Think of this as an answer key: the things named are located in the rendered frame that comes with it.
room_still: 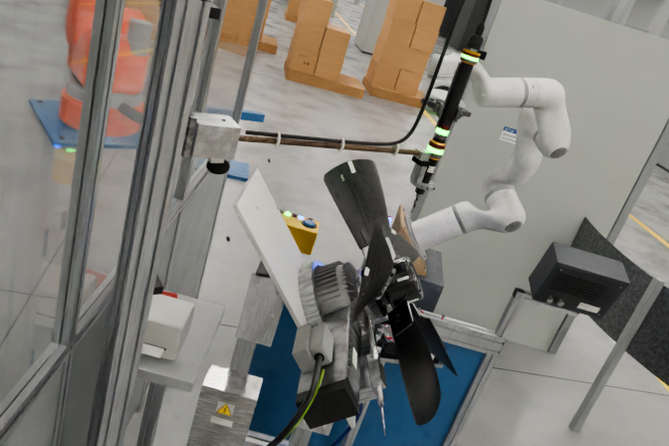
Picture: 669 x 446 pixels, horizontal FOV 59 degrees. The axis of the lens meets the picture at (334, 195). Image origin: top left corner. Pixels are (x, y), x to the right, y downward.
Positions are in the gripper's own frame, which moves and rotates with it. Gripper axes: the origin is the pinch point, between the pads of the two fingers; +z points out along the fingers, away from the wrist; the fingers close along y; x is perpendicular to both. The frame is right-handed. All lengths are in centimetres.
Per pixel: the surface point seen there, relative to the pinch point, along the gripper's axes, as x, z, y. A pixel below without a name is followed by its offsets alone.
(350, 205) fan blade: -29.9, 5.4, 16.8
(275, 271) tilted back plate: -44, 25, 31
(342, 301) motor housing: -51, 18, 12
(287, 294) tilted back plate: -49, 25, 27
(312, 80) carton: -156, -732, 64
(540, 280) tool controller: -53, -34, -57
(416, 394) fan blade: -63, 31, -11
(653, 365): -107, -94, -155
